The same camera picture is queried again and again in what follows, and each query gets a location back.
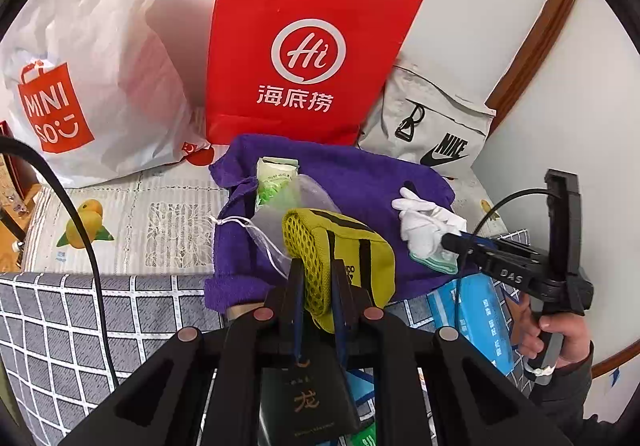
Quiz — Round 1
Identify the red paper shopping bag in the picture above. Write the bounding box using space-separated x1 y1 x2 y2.
205 0 424 147

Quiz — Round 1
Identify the person's right hand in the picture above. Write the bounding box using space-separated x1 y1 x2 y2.
517 302 594 370

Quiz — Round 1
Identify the blue tissue pack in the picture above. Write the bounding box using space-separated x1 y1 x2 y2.
427 273 516 378

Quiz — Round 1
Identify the purple towel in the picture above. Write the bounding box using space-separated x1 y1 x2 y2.
203 134 481 315

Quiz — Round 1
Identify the grey checked blanket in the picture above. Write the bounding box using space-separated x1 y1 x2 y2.
0 271 531 446

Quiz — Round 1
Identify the dark green tea tin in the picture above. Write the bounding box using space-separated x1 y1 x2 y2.
259 358 362 440

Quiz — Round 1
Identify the small green packet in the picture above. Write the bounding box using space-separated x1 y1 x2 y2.
350 421 377 446

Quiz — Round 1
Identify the person's right forearm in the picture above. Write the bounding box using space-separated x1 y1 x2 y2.
529 342 601 432

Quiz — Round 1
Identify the fruit print bed sheet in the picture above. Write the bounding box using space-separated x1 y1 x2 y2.
22 165 507 277

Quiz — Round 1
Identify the mint green cloth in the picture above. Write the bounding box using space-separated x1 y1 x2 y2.
410 246 459 272

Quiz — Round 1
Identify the white glove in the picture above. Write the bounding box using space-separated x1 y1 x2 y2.
391 188 469 260

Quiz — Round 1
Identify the white plastic shopping bag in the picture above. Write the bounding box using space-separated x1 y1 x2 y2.
0 0 214 190

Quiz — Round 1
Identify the brown wooden door trim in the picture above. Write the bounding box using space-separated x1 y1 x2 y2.
484 0 585 113

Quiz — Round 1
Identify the mesh bag with green packet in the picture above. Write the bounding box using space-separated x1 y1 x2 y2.
215 156 346 277

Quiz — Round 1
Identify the yellow mesh pouch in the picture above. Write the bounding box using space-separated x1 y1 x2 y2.
281 208 396 335

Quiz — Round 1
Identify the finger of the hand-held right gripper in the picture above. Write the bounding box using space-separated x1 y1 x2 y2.
467 253 539 290
440 232 501 252

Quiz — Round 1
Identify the grey waist bag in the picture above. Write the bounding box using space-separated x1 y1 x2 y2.
356 63 497 170

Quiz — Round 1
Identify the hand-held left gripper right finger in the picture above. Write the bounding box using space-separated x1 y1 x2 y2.
332 270 571 446

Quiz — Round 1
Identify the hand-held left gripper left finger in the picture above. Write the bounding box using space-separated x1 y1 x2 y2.
60 261 305 446

